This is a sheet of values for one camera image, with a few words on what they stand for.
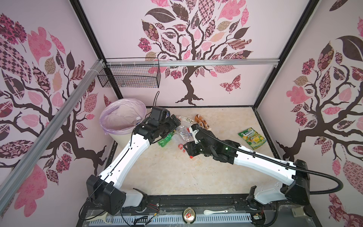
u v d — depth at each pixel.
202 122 1.05
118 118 0.90
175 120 0.68
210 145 0.53
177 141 0.93
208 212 0.71
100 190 0.38
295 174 0.41
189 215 0.62
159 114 0.55
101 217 0.69
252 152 0.47
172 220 0.70
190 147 0.62
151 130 0.51
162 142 0.95
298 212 0.67
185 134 0.74
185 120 1.04
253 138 0.98
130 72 0.95
